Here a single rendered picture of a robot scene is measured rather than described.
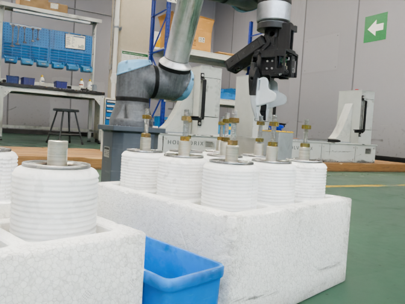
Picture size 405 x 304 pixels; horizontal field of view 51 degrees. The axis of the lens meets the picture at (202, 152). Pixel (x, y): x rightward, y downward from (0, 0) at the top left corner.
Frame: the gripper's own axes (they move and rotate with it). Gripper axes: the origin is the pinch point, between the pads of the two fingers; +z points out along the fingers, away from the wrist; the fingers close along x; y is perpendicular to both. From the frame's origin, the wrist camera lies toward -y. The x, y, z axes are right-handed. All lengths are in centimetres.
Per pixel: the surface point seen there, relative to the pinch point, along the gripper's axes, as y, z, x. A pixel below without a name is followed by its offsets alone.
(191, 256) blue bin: 9.5, 23.3, -36.5
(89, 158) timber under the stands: -170, 27, 97
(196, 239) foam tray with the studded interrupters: 7.6, 21.8, -32.8
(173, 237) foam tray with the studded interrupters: 2.4, 22.6, -31.9
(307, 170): 14.8, 11.2, -5.9
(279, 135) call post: -0.9, 4.5, 14.6
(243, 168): 12.2, 10.2, -27.7
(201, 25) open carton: -320, -149, 421
